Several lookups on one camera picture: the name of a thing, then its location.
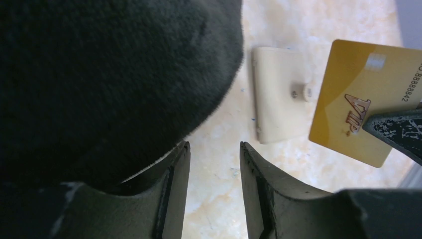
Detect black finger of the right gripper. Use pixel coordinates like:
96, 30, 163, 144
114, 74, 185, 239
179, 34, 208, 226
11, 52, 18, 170
362, 105, 422, 165

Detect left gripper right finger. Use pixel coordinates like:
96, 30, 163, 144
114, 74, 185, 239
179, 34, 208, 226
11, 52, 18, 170
239, 142, 422, 239

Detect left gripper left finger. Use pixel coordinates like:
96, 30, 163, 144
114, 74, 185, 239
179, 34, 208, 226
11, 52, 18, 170
0, 141, 191, 239

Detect gold VIP credit card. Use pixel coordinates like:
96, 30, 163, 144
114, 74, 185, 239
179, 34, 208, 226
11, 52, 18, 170
309, 39, 422, 168

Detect beige card holder wallet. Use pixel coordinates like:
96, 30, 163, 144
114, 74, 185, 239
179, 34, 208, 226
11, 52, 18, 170
252, 47, 314, 144

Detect black floral plush pillow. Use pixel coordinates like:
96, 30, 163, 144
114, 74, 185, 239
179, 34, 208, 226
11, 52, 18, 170
0, 0, 243, 191

